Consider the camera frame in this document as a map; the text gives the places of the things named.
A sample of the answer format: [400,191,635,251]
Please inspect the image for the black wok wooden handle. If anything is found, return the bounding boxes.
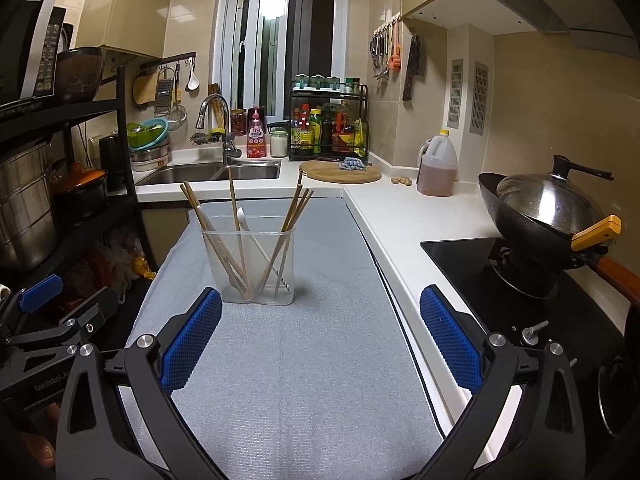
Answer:
[477,172,640,311]

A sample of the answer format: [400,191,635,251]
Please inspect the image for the metal stove knob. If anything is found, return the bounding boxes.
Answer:
[520,321,550,346]

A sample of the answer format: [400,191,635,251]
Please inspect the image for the hanging cleaver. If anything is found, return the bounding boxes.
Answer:
[402,34,422,102]

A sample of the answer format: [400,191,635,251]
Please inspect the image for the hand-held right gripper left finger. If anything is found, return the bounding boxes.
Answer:
[56,287,223,480]

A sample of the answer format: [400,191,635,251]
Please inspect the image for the black shelf rack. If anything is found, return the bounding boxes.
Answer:
[0,62,156,281]

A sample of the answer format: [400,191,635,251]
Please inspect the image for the cooking oil jug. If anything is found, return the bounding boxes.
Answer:
[417,129,458,197]

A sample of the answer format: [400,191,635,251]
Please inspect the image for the steel kitchen faucet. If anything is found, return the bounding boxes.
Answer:
[195,93,243,167]

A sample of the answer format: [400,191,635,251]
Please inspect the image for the hanging wooden board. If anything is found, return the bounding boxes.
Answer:
[132,72,161,107]

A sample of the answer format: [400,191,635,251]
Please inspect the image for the pink detergent bottle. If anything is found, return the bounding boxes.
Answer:
[246,106,267,159]

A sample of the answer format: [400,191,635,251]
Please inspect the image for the row of spice jars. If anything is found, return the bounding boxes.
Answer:
[294,74,361,92]

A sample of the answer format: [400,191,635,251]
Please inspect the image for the white lidded jar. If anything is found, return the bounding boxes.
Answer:
[269,127,290,158]

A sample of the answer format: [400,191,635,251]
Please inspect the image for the black wire spice rack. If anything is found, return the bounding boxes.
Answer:
[289,85,370,161]

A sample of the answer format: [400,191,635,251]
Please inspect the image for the yellow handled utensil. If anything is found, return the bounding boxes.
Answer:
[571,215,622,252]

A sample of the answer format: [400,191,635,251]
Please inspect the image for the metal grater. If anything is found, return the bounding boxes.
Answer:
[154,69,173,115]

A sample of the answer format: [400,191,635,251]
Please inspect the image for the steel basin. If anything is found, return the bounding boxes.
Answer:
[129,142,171,171]

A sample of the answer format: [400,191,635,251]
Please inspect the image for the white spoon striped handle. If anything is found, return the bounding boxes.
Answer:
[235,206,292,293]

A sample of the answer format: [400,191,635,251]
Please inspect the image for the large steel pot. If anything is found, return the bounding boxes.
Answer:
[0,142,58,273]

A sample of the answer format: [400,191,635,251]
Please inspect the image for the steel sink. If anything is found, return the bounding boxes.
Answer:
[135,160,282,187]

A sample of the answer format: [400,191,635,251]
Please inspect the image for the black burner grate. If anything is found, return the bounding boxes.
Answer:
[489,245,561,300]
[597,350,640,438]

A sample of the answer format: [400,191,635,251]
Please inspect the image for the orange hanging peeler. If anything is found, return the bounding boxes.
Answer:
[389,22,403,70]

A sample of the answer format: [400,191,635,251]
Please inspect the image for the microwave oven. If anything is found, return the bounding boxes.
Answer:
[0,0,68,106]

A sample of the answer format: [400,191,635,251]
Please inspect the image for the black glass cooktop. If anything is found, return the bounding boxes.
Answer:
[420,237,640,461]

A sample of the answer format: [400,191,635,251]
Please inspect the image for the white framed window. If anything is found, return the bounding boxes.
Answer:
[212,0,351,121]

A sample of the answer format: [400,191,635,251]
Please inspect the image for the narrow wall vent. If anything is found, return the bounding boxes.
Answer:
[447,59,463,128]

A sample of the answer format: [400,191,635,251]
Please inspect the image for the yellow chopstick caddy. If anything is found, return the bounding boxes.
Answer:
[209,96,230,136]

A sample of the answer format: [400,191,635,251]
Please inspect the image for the wall hook rail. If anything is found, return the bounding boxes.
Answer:
[372,12,403,36]

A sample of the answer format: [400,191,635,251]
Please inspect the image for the grey table mat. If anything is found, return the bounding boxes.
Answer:
[120,197,461,480]

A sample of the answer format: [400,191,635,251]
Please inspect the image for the orange lidded pot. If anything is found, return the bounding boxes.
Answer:
[52,160,110,226]

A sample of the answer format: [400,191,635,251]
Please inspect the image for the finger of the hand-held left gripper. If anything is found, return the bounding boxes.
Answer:
[0,274,63,343]
[59,286,118,346]

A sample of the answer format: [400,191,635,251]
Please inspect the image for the black hanging rail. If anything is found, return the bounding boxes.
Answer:
[140,51,197,73]

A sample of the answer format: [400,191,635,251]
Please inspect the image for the bunch of wooden chopsticks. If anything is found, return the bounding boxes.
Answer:
[180,165,315,302]

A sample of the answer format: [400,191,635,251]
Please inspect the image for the person's left hand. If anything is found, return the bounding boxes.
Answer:
[17,402,58,468]

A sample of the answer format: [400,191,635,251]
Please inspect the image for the brown glass bowl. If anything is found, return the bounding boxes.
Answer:
[55,46,107,106]

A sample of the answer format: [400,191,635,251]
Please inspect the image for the clear plastic utensil holder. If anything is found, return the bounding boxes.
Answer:
[200,225,297,307]

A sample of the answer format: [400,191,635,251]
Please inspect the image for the steel wok lid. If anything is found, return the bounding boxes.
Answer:
[496,155,615,236]

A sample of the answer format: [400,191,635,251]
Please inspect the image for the round wooden cutting board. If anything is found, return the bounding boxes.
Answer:
[299,159,382,184]

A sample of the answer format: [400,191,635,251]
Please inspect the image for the green colander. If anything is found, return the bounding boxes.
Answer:
[126,122,156,150]

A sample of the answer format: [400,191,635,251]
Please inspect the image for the wall cabinet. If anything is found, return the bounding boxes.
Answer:
[402,0,516,36]

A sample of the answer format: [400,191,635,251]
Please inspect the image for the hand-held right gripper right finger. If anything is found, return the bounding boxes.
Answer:
[419,284,587,480]

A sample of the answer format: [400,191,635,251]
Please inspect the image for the black kettle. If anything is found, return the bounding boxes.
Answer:
[99,132,128,193]

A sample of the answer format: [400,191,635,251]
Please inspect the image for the plastic bags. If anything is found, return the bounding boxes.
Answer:
[75,230,157,306]

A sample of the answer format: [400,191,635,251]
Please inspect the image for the row of sauce bottles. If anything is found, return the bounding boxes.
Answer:
[291,102,368,157]

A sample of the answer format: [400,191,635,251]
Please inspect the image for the hanging metal scissors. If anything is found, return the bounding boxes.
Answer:
[370,30,391,78]

